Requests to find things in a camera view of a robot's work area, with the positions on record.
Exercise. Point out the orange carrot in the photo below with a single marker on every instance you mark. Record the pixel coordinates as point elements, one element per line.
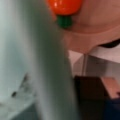
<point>64,9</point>

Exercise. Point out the pink round plate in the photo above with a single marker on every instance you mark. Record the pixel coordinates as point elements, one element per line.
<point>96,22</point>

